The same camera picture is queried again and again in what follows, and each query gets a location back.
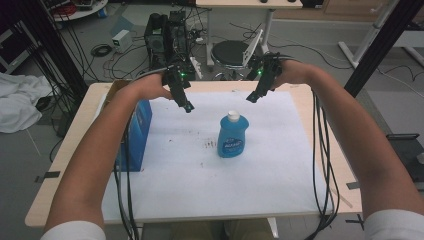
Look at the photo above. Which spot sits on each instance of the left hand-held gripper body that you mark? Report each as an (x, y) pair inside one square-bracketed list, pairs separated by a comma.
[(176, 80)]

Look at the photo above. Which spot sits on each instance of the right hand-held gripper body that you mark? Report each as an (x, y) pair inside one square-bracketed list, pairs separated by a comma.
[(268, 68)]

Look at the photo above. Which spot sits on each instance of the blue bottle with white cap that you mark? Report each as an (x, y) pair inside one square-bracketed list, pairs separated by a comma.
[(231, 140)]

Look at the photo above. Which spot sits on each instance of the person's left hand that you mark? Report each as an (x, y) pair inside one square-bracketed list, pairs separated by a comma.
[(150, 87)]

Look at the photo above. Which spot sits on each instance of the person's right hand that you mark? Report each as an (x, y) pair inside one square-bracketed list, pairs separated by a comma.
[(298, 73)]

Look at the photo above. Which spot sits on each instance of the black round stool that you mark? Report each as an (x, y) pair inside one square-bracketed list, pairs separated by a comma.
[(228, 53)]

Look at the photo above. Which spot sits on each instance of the black computer tower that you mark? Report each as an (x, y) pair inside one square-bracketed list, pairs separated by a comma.
[(178, 33), (155, 40)]

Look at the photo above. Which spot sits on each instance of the blue cardboard box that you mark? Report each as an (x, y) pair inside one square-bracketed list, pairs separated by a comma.
[(141, 133)]

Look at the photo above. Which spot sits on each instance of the small white box device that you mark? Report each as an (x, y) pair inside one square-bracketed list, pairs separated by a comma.
[(121, 40)]

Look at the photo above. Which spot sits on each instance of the white desk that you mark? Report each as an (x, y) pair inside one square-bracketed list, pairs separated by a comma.
[(246, 3)]

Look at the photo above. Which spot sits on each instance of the grey floor mat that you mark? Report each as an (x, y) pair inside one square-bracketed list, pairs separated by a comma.
[(373, 106)]

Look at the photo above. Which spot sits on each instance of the white round table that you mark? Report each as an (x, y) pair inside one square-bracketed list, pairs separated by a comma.
[(80, 11)]

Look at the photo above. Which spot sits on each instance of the person's khaki trousers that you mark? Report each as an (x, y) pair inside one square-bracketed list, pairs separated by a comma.
[(193, 231)]

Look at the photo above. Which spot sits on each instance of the black tape strip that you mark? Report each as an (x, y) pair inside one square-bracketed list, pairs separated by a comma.
[(50, 174), (352, 185)]

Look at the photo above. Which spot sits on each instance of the clear thin stick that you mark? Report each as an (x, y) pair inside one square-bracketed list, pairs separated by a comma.
[(343, 200)]

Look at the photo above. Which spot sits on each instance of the white crumpled cloth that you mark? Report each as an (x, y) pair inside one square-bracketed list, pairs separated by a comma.
[(20, 100)]

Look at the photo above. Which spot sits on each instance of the black metal rack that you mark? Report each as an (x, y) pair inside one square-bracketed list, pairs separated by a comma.
[(408, 156)]

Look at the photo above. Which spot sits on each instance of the white left sleeve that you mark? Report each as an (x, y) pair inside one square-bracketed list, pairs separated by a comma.
[(75, 231)]

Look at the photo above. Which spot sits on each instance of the white sleeve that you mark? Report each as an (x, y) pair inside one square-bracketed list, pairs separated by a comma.
[(396, 226), (75, 231)]

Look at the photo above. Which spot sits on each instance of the white right sleeve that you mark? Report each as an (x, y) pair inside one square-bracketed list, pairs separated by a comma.
[(396, 226)]

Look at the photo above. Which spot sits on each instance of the white metal stand frame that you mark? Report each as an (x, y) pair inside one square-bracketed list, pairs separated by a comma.
[(370, 33)]

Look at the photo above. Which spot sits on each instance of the black metal post with base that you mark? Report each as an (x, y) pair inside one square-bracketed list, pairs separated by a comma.
[(383, 40)]

